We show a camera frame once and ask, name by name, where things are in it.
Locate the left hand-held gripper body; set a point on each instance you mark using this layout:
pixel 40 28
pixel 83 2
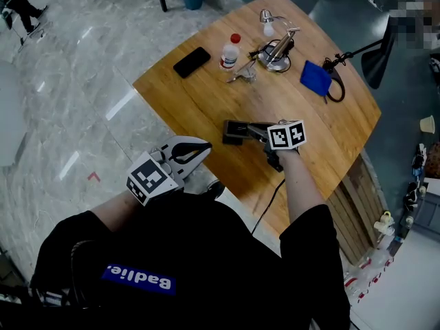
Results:
pixel 151 179

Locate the blue cloth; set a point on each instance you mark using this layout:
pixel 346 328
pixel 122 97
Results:
pixel 315 78

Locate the person's black shirt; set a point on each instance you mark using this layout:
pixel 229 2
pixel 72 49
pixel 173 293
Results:
pixel 192 253

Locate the clear bottle with red cap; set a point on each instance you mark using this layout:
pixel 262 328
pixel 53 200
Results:
pixel 229 55

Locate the black smartphone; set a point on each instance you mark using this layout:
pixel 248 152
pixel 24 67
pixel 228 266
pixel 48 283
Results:
pixel 192 62

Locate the brown snack bag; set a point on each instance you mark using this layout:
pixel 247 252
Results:
pixel 434 160

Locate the beige cup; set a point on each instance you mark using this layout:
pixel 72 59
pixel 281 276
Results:
pixel 427 125

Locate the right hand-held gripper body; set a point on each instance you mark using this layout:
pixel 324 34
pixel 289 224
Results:
pixel 287 136

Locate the person's right forearm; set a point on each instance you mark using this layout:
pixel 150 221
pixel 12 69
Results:
pixel 299 184

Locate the row of clear plastic bottles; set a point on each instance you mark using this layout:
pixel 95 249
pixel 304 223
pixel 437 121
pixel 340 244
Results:
pixel 368 280

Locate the stack of wooden planks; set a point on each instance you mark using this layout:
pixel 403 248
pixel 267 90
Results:
pixel 357 211

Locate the silver desk lamp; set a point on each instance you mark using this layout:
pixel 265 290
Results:
pixel 276 55

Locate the black desk lamp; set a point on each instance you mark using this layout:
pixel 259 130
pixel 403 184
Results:
pixel 378 60

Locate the person's left forearm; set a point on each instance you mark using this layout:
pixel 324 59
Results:
pixel 117 208

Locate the person's black shoe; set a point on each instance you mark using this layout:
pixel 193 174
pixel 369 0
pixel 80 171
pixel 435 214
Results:
pixel 216 189

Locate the white and yellow toy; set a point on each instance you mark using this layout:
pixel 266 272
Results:
pixel 384 223

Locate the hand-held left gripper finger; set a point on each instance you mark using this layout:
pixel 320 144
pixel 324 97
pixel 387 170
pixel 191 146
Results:
pixel 192 140
pixel 192 165

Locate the grey plastic crate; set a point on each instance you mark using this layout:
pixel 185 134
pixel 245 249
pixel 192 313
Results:
pixel 428 208

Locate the black white small device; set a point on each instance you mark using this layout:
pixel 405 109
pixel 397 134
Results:
pixel 412 198
pixel 418 160

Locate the small black box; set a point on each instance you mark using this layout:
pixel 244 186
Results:
pixel 232 139

